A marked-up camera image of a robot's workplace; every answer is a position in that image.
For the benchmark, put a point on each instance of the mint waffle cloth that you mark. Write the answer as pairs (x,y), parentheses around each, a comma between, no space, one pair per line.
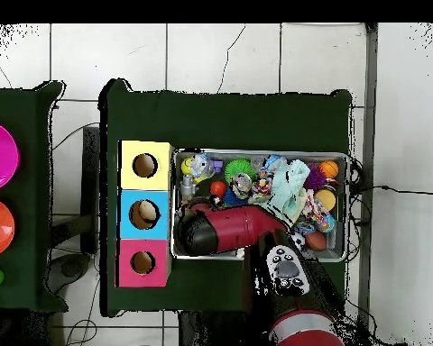
(288,187)

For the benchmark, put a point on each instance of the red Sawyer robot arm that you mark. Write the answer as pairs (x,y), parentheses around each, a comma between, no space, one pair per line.
(238,227)

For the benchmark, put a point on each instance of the wooden box with three holes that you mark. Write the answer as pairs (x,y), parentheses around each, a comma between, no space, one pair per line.
(128,180)

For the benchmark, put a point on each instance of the red-orange ball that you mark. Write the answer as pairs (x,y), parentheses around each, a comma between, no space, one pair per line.
(218,189)

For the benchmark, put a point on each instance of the silver drink can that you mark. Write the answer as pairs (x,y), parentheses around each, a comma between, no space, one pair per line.
(242,183)

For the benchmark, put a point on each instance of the plain green spiky ball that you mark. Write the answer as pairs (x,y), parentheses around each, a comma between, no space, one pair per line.
(238,167)

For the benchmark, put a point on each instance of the small colourful crumpled paper ball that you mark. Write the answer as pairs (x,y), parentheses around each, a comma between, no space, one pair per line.
(262,185)

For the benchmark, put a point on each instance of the crushed bottle with blue label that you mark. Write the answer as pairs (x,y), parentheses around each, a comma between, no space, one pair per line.
(272,162)

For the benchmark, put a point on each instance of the dark green table cloth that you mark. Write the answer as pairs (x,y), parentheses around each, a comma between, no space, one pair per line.
(29,108)
(220,119)

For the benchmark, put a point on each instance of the purple spiky ball with eyes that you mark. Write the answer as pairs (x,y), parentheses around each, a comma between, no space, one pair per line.
(314,180)

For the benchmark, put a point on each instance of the long colourful crumpled wrapper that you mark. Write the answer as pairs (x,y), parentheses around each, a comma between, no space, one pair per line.
(315,211)

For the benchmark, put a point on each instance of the black stand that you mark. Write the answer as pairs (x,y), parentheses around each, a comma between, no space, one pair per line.
(90,162)

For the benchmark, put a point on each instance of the pink plastic bowl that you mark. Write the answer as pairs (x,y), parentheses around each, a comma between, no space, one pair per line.
(0,158)

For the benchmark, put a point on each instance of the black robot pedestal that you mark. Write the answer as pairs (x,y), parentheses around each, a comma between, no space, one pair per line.
(216,331)

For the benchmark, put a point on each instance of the grey metal rail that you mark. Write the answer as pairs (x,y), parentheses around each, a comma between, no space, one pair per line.
(370,108)

